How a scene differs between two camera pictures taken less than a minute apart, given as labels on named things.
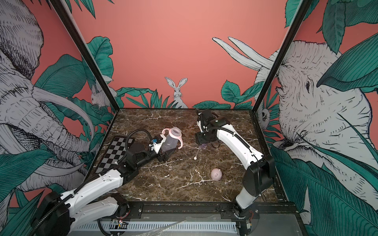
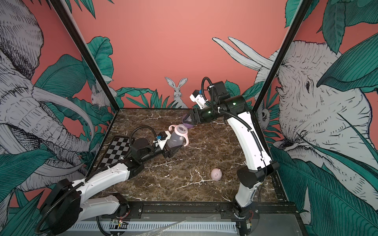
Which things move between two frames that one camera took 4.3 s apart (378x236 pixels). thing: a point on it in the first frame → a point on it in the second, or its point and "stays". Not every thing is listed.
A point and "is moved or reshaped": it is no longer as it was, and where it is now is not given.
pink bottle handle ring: (175, 132) is moved or reshaped
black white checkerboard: (115, 152) stays
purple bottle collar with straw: (201, 146) → (187, 121)
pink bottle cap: (216, 174) stays
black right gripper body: (204, 137) → (207, 116)
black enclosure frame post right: (289, 37) stays
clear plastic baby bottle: (172, 142) is moved or reshaped
